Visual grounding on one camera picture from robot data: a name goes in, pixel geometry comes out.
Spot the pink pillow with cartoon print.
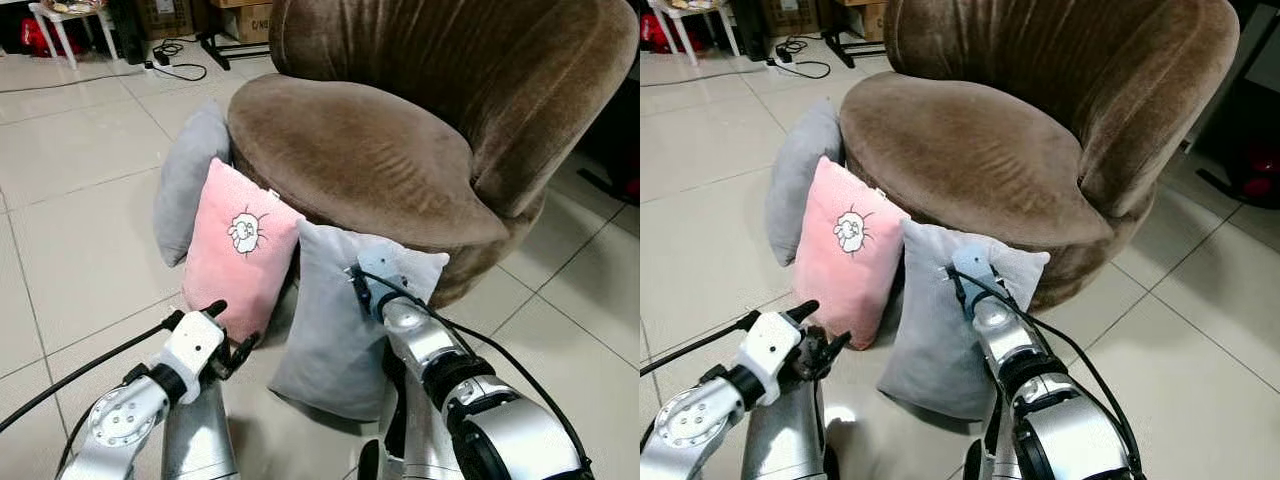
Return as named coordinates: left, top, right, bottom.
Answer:
left=181, top=157, right=304, bottom=344
left=792, top=155, right=912, bottom=350

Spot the large grey pillow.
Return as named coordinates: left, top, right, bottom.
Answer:
left=877, top=217, right=1052, bottom=422
left=267, top=219, right=452, bottom=422

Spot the small grey pillow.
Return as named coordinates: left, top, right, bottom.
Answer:
left=765, top=97, right=847, bottom=268
left=154, top=99, right=234, bottom=268

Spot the brown velvet armchair sofa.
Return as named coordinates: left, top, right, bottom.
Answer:
left=228, top=0, right=641, bottom=309
left=839, top=0, right=1242, bottom=312

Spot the silver robot left leg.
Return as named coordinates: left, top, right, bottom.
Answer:
left=161, top=384, right=242, bottom=480
left=741, top=384, right=832, bottom=480

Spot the silver robot leg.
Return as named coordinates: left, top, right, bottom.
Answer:
left=161, top=384, right=242, bottom=480
left=741, top=384, right=832, bottom=480
left=356, top=345, right=453, bottom=480
left=963, top=398, right=1023, bottom=480

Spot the silver robot right leg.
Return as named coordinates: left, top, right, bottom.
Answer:
left=963, top=398, right=1023, bottom=480
left=356, top=345, right=453, bottom=480

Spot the black metal stand foot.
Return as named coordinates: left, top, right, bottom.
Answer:
left=819, top=22, right=887, bottom=70
left=198, top=28, right=273, bottom=72

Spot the brown cardboard box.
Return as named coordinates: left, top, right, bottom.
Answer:
left=213, top=0, right=274, bottom=45
left=838, top=0, right=888, bottom=43

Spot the black chair base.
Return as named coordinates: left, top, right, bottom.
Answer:
left=1193, top=60, right=1280, bottom=213

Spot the red bag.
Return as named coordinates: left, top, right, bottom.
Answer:
left=19, top=17, right=58, bottom=58
left=640, top=13, right=683, bottom=55

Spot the small white table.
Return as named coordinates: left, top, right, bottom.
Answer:
left=647, top=0, right=742, bottom=67
left=28, top=0, right=120, bottom=70

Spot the pale blue right wrist camera mount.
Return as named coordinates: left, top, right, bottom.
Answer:
left=357, top=249, right=412, bottom=323
left=951, top=245, right=1007, bottom=321

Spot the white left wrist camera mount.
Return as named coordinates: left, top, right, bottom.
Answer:
left=735, top=311, right=807, bottom=407
left=151, top=309, right=227, bottom=403

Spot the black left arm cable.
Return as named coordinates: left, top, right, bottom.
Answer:
left=640, top=311, right=762, bottom=378
left=0, top=310, right=187, bottom=434

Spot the black floor cable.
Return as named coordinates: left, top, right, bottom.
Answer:
left=0, top=38, right=209, bottom=95
left=640, top=36, right=833, bottom=89

